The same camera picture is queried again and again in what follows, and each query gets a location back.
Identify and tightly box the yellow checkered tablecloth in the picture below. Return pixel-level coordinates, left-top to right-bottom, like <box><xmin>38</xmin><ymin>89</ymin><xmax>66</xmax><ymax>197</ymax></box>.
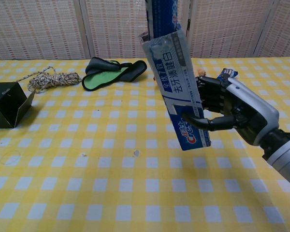
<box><xmin>0</xmin><ymin>57</ymin><xmax>290</xmax><ymax>232</ymax></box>

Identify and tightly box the blue snack packet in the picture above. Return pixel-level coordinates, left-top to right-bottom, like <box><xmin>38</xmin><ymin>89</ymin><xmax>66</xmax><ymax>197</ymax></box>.
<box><xmin>216</xmin><ymin>68</ymin><xmax>239</xmax><ymax>81</ymax></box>

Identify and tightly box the blue toothpaste paper box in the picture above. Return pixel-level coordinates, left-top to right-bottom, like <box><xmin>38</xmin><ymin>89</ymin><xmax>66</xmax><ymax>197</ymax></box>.
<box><xmin>138</xmin><ymin>26</ymin><xmax>212</xmax><ymax>152</ymax></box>

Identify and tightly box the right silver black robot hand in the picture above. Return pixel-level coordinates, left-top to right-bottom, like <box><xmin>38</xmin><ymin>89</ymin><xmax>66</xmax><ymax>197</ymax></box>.
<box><xmin>182</xmin><ymin>75</ymin><xmax>280</xmax><ymax>148</ymax></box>

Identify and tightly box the white toothpaste tube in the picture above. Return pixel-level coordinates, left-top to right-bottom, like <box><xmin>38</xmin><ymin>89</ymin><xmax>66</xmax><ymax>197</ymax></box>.
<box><xmin>145</xmin><ymin>0</ymin><xmax>184</xmax><ymax>41</ymax></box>

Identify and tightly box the black open cardboard box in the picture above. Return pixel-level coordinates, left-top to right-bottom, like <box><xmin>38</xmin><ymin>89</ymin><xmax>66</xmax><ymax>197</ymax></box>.
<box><xmin>0</xmin><ymin>81</ymin><xmax>36</xmax><ymax>129</ymax></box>

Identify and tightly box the woven folding screen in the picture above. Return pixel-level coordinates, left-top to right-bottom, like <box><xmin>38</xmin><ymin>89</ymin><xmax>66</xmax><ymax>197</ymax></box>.
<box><xmin>0</xmin><ymin>0</ymin><xmax>290</xmax><ymax>61</ymax></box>

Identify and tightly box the green and grey cloth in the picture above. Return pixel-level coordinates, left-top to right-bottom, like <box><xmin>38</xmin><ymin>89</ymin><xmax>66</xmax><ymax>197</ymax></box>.
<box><xmin>81</xmin><ymin>57</ymin><xmax>148</xmax><ymax>92</ymax></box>

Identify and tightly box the coiled speckled rope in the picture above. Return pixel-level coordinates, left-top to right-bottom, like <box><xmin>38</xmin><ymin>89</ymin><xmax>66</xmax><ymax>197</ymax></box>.
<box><xmin>15</xmin><ymin>66</ymin><xmax>82</xmax><ymax>94</ymax></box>

